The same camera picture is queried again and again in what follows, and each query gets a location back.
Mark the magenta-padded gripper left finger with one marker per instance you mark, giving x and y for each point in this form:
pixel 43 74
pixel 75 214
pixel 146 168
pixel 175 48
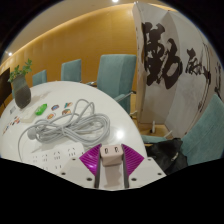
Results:
pixel 90 160

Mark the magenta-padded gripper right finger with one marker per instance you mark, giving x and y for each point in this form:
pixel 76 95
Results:
pixel 133 160

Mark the pink cube charger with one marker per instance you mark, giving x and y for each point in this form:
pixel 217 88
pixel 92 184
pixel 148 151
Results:
pixel 111 156

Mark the black bag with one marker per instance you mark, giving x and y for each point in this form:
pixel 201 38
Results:
pixel 166 156

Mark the white power strip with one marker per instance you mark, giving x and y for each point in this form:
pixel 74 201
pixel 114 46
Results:
pixel 55 156

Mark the colourful round badge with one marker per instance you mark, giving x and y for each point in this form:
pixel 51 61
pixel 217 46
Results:
pixel 66 111
pixel 68 104
pixel 55 107
pixel 50 116

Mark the small green packet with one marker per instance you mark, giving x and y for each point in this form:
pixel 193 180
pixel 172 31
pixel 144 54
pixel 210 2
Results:
pixel 41 109

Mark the flat white box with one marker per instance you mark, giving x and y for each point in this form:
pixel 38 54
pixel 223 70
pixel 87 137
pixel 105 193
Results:
pixel 28 116

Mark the teal chairs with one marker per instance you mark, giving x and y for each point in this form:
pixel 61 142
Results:
pixel 116 76

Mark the white sticker sheet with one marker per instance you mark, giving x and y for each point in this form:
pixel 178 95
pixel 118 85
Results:
pixel 6 129

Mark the small grey card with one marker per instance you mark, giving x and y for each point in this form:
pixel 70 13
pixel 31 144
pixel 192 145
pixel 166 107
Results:
pixel 12 109

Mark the potted plant in grey vase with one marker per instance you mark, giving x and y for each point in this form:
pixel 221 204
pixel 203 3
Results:
pixel 21 93

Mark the folding screen with black calligraphy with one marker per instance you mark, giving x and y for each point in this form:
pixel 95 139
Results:
pixel 173 66

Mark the black wall television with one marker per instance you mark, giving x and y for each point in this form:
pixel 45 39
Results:
pixel 4 86

